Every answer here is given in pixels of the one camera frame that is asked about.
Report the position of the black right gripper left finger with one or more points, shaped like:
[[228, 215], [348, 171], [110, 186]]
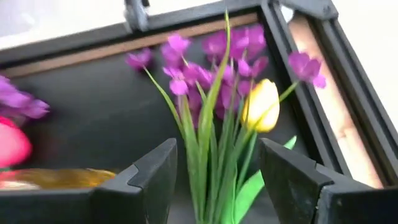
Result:
[[93, 208]]

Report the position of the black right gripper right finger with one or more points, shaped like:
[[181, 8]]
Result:
[[311, 202]]

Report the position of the red artificial tulip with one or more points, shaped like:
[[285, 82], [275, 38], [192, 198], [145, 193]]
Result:
[[12, 146]]

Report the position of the yellow artificial tulip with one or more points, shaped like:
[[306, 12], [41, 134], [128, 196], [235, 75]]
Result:
[[261, 105]]

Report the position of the purple artificial flower bunch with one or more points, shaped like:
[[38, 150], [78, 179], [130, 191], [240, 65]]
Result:
[[18, 101], [178, 85]]

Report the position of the yellow glass vase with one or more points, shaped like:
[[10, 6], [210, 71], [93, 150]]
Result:
[[62, 178]]

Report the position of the wooden bench top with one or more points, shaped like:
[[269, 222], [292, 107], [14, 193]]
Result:
[[335, 118]]

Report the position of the black aluminium table frame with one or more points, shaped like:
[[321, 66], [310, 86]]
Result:
[[77, 43]]

